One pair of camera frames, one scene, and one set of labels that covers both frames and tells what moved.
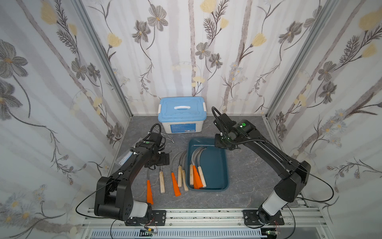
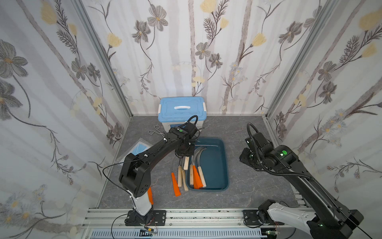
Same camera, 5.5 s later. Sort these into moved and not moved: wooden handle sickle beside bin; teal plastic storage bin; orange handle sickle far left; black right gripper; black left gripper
Moved: black left gripper; black right gripper
Not moved: teal plastic storage bin; orange handle sickle far left; wooden handle sickle beside bin
